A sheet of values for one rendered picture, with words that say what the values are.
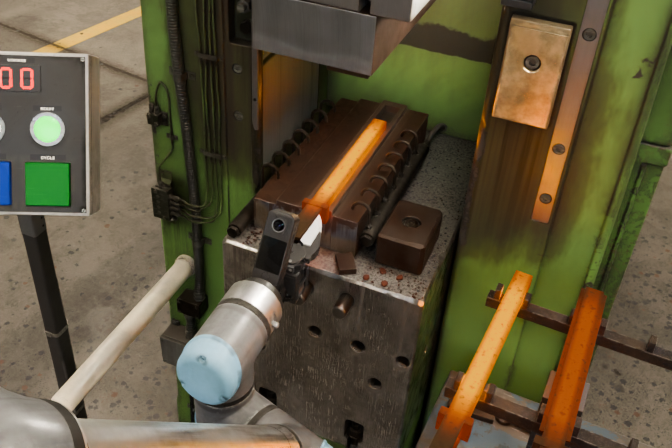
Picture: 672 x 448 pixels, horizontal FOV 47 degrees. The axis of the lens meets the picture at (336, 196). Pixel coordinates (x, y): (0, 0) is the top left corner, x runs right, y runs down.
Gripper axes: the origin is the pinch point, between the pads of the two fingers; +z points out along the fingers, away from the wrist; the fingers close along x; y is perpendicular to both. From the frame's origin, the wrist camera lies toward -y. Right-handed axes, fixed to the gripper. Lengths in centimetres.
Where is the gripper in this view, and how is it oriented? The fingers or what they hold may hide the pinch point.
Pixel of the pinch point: (310, 215)
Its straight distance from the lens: 130.2
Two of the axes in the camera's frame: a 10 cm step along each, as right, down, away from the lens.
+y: -0.5, 7.9, 6.1
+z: 3.8, -5.5, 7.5
